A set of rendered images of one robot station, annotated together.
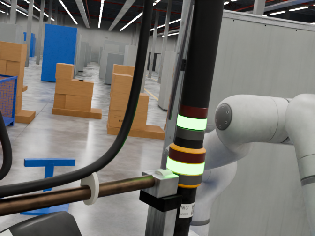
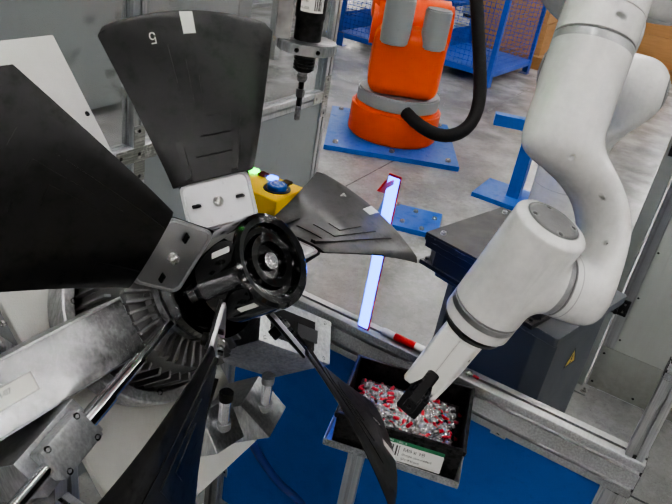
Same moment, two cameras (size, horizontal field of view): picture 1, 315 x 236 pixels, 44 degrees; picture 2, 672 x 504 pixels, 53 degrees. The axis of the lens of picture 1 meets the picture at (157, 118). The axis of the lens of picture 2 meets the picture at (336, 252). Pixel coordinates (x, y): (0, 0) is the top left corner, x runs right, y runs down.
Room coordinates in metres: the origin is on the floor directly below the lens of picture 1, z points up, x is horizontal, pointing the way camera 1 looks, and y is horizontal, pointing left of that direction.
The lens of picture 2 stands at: (-0.15, -0.58, 1.63)
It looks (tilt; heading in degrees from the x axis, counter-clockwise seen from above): 29 degrees down; 37
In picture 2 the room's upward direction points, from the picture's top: 10 degrees clockwise
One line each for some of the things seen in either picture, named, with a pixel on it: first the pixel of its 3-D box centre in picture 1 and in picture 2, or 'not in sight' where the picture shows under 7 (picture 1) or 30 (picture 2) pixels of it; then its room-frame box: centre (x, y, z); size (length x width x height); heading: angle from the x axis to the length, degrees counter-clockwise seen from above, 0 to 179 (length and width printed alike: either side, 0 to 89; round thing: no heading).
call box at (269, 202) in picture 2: not in sight; (256, 203); (0.75, 0.31, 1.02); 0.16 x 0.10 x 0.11; 100
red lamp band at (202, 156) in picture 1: (187, 153); not in sight; (0.44, -0.04, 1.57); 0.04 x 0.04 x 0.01
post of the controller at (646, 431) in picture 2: not in sight; (657, 410); (0.89, -0.50, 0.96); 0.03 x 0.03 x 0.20; 10
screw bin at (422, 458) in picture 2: not in sight; (404, 414); (0.67, -0.17, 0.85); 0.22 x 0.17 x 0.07; 116
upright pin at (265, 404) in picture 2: not in sight; (266, 391); (0.42, -0.07, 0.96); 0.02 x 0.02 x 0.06
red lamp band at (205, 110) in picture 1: (193, 110); not in sight; (0.44, -0.04, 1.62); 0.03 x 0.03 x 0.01
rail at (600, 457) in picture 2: not in sight; (406, 362); (0.82, -0.07, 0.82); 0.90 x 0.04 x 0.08; 100
